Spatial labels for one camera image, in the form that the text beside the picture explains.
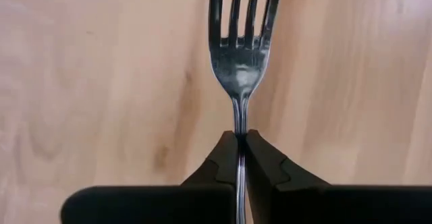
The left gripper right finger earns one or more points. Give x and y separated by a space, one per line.
337 207

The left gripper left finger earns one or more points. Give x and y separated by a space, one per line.
152 207

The silver fork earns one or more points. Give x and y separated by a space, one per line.
239 65

